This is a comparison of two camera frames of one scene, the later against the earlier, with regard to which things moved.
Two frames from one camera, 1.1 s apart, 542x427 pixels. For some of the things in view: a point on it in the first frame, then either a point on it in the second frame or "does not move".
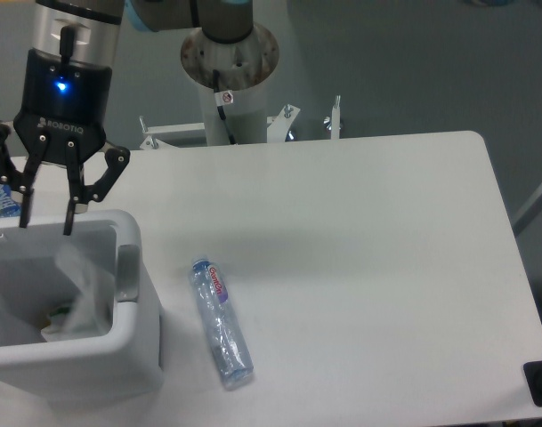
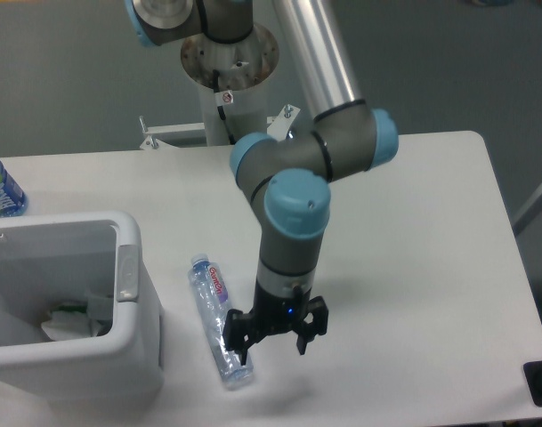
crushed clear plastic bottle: [228, 349] does not move
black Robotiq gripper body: [64, 100] -> [275, 314]
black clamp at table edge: [540, 380] does not move
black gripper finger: [81, 195] -> [307, 331]
